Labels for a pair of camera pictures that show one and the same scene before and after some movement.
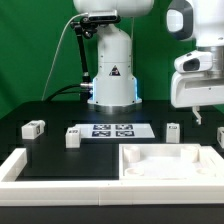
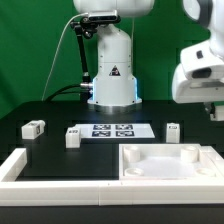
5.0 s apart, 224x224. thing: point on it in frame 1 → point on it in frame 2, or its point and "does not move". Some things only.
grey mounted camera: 104,16 does not move
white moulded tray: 168,162 does not move
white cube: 220,136 → 219,113
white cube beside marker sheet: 72,137 does not move
